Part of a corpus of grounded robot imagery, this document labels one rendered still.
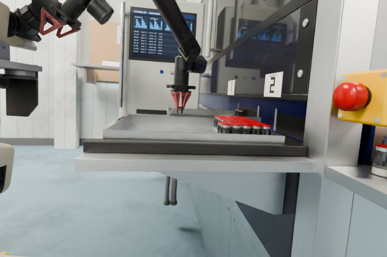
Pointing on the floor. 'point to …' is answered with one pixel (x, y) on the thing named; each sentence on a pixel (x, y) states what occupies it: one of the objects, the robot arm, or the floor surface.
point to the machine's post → (326, 37)
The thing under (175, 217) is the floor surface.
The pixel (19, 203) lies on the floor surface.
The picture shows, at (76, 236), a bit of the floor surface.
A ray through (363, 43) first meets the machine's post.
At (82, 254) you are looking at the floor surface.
